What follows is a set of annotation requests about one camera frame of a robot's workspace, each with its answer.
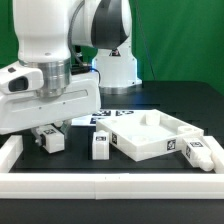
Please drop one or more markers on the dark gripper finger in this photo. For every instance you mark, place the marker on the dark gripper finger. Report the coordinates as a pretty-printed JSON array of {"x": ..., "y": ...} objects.
[{"x": 65, "y": 127}]

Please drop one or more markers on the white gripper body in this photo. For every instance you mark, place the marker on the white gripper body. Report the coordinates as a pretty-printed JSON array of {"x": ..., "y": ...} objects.
[{"x": 27, "y": 110}]

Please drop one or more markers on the white square tabletop part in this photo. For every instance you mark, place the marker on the white square tabletop part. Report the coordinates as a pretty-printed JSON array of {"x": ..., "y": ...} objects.
[{"x": 145, "y": 134}]

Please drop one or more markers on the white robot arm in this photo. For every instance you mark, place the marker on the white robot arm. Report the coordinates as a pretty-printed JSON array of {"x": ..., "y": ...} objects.
[{"x": 48, "y": 29}]

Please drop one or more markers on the white marker sheet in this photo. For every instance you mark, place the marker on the white marker sheet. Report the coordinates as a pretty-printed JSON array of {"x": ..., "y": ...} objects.
[{"x": 90, "y": 120}]

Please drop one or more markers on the white U-shaped fence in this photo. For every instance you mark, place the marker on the white U-shaped fence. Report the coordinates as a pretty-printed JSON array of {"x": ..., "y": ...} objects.
[{"x": 101, "y": 186}]

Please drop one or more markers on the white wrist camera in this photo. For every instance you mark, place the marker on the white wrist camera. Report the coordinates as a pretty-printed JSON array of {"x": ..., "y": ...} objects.
[{"x": 16, "y": 79}]

